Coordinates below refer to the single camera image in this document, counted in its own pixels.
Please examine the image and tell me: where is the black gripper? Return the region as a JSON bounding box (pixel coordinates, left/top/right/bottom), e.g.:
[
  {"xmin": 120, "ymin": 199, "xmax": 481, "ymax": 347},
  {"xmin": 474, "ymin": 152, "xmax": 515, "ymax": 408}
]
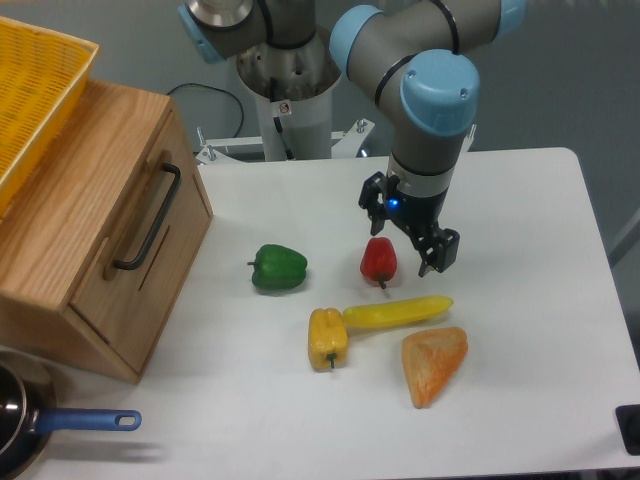
[{"xmin": 358, "ymin": 167, "xmax": 460, "ymax": 278}]

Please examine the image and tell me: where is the black drawer handle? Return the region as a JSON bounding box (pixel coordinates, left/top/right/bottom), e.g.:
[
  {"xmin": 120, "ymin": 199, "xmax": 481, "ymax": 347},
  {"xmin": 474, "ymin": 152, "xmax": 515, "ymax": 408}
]
[{"xmin": 112, "ymin": 162, "xmax": 182, "ymax": 272}]

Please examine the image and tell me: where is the wooden top drawer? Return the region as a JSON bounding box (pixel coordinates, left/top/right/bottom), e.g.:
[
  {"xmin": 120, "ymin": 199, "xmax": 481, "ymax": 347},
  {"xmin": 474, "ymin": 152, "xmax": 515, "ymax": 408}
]
[{"xmin": 71, "ymin": 111, "xmax": 213, "ymax": 365}]

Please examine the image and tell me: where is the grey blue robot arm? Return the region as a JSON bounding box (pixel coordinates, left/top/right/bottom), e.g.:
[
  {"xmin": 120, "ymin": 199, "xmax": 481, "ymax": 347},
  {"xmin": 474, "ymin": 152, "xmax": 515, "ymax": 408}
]
[{"xmin": 178, "ymin": 1, "xmax": 526, "ymax": 272}]

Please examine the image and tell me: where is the wooden drawer cabinet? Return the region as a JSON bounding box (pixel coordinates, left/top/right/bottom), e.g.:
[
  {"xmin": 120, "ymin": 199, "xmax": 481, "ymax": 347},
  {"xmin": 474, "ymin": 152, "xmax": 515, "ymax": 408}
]
[{"xmin": 1, "ymin": 80, "xmax": 185, "ymax": 383}]

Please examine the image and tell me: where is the red bell pepper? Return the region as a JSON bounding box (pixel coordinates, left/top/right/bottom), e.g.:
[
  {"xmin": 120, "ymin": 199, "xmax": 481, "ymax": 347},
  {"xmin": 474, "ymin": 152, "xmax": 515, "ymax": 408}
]
[{"xmin": 360, "ymin": 237, "xmax": 398, "ymax": 289}]

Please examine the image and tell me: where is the yellow banana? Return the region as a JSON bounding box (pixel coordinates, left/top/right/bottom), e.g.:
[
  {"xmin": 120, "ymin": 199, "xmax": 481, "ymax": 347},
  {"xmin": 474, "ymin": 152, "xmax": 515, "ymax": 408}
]
[{"xmin": 342, "ymin": 295, "xmax": 453, "ymax": 329}]

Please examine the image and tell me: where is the yellow bell pepper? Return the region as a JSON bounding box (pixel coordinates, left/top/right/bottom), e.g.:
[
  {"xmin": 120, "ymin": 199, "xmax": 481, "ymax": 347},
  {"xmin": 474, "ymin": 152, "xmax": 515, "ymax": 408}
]
[{"xmin": 307, "ymin": 308, "xmax": 349, "ymax": 371}]

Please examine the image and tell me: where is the orange bread slice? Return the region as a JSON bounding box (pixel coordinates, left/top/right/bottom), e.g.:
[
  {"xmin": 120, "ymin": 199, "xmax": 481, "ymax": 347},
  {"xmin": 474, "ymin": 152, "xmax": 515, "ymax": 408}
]
[{"xmin": 401, "ymin": 327, "xmax": 468, "ymax": 409}]

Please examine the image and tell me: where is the green bell pepper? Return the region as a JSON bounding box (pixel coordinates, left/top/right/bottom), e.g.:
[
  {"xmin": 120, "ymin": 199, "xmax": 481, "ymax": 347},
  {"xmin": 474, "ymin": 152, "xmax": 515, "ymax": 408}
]
[{"xmin": 246, "ymin": 244, "xmax": 308, "ymax": 293}]

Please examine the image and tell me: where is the yellow plastic basket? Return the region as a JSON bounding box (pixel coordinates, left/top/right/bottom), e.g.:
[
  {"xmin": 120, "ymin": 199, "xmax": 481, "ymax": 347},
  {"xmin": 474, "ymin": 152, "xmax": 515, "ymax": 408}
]
[{"xmin": 1, "ymin": 17, "xmax": 99, "ymax": 212}]

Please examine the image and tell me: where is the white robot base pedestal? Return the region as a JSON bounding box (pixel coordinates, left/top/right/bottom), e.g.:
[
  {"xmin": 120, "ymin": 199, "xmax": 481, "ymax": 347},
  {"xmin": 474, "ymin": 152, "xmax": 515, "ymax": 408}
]
[{"xmin": 236, "ymin": 28, "xmax": 341, "ymax": 161}]

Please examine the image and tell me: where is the white metal mounting bracket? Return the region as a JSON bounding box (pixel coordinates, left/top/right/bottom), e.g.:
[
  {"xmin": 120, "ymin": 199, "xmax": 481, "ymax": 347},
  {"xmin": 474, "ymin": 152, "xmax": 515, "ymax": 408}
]
[{"xmin": 194, "ymin": 118, "xmax": 476, "ymax": 165}]

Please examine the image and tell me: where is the black cable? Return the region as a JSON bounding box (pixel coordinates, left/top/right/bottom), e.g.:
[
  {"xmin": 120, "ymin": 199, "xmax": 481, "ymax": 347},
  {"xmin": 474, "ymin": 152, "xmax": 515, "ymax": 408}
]
[{"xmin": 165, "ymin": 82, "xmax": 245, "ymax": 140}]

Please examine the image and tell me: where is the blue handled frying pan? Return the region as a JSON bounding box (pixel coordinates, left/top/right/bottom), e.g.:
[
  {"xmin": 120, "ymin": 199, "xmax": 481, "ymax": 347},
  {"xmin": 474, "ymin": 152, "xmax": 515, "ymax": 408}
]
[{"xmin": 1, "ymin": 351, "xmax": 142, "ymax": 479}]

